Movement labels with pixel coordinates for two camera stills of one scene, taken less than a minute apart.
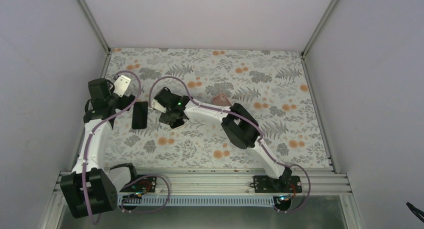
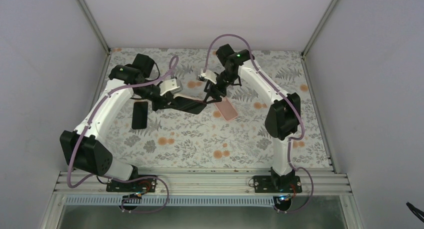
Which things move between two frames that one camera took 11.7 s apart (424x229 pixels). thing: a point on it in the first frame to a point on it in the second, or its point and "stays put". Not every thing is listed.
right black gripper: [167, 119] to [212, 89]
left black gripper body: [112, 102] to [143, 93]
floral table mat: [273, 88] stays put
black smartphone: [140, 115] stays put
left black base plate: [146, 184] stays put
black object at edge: [417, 212] stays put
